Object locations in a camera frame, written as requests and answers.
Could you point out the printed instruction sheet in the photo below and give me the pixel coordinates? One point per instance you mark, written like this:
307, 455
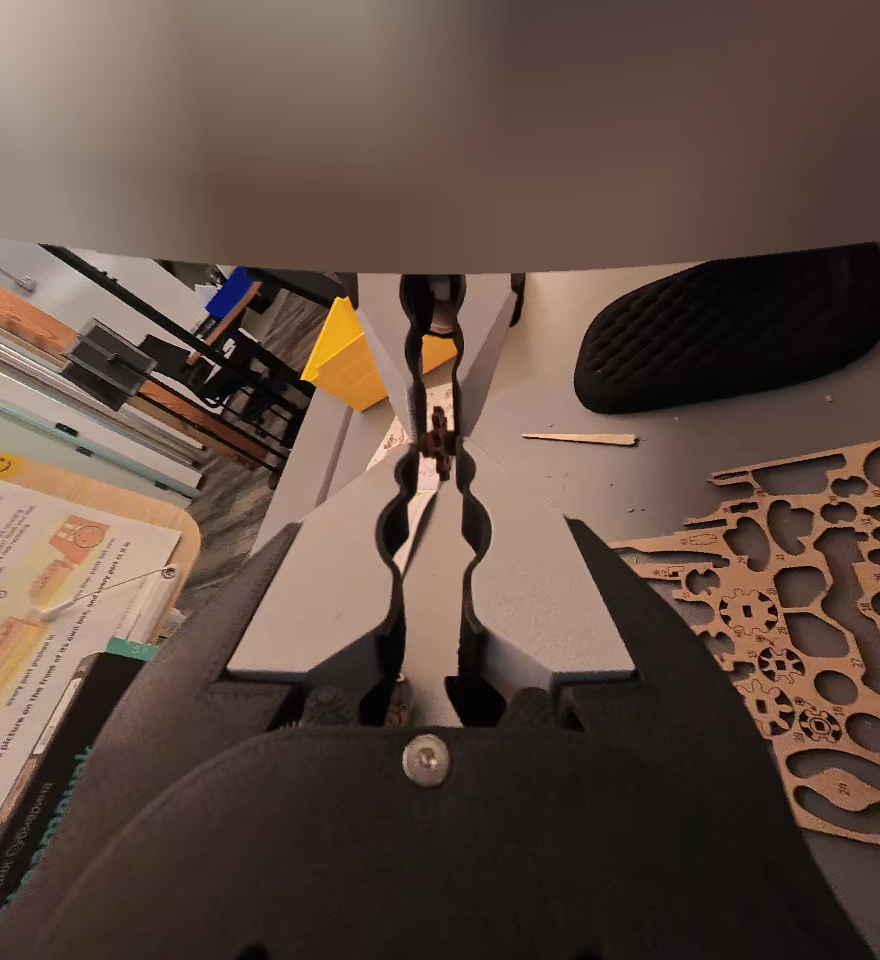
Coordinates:
27, 600

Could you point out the black table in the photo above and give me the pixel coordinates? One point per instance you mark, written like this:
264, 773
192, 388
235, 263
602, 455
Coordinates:
305, 285

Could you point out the thin wooden stick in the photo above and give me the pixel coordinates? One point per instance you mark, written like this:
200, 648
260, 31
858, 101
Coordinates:
582, 439

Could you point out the black textured wrist rest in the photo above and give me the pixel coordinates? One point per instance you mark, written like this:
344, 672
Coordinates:
725, 330

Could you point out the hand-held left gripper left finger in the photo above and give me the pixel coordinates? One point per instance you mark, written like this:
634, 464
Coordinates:
320, 592

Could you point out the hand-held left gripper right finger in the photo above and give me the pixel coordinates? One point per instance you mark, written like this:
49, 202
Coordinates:
545, 592

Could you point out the light wooden board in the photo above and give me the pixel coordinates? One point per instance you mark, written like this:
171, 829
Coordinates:
185, 540

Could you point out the blue plastic bin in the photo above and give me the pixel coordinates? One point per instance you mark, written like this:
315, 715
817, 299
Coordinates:
231, 292

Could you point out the yellow plastic bin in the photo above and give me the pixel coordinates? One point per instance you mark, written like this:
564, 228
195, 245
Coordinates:
342, 360

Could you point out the dark model kit box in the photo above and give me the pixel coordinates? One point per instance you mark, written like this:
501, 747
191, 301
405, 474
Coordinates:
42, 795

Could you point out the long black pole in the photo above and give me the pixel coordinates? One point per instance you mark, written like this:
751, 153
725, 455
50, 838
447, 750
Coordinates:
155, 315

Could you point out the person's right hand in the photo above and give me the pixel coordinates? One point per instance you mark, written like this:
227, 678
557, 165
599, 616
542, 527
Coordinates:
442, 307

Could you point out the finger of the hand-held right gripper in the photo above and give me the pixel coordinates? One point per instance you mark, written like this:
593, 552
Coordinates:
387, 337
485, 330

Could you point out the laser-cut plywood parts sheet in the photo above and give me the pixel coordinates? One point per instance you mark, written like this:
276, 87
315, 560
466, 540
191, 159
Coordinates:
807, 570

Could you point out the folded assembly booklet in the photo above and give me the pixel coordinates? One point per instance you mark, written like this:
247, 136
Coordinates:
421, 517

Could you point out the small dark wooden gear part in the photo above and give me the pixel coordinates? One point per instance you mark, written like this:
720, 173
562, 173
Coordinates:
438, 442

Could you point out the yellow smiley sticker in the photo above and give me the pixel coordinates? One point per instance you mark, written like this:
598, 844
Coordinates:
2, 466

